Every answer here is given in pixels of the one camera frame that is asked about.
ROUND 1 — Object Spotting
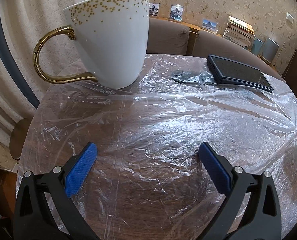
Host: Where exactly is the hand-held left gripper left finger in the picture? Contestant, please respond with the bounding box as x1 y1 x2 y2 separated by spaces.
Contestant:
13 142 99 240

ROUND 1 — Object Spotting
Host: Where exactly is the white mug with gold handle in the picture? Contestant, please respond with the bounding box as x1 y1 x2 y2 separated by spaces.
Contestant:
33 0 150 89

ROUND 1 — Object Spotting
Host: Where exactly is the photo frame with standing person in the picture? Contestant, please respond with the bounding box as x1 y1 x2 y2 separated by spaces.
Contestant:
148 3 159 17

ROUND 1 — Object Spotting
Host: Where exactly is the round wooden stool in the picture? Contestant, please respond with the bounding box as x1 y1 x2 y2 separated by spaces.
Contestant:
9 117 31 160

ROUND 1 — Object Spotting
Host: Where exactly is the black flat case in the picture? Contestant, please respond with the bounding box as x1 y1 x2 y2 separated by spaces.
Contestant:
206 54 274 93

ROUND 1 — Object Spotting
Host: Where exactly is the photo frame with building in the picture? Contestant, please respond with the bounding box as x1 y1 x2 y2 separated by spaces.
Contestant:
202 18 218 34

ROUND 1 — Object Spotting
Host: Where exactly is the beige striped curtain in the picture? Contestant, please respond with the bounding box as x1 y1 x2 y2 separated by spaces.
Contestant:
0 0 116 155

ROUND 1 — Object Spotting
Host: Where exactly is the large grey cylinder speaker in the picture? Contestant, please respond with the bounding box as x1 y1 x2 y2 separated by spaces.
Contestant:
261 37 280 64

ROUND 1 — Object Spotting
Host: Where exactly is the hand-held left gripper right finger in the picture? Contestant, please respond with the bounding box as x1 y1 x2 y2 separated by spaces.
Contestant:
198 142 282 240

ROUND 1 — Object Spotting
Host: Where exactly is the small blue cylinder speaker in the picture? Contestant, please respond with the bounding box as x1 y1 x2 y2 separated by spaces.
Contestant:
250 38 264 56

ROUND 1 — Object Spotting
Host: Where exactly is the photo frame with seated person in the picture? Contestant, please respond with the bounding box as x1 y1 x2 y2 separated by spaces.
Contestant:
170 4 184 22

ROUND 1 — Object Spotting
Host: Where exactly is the brown upholstered chair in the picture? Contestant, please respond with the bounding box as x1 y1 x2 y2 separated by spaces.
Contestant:
146 17 190 55
192 30 286 83

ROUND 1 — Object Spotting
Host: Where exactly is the stack of books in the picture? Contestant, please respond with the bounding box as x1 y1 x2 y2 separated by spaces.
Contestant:
223 15 256 49

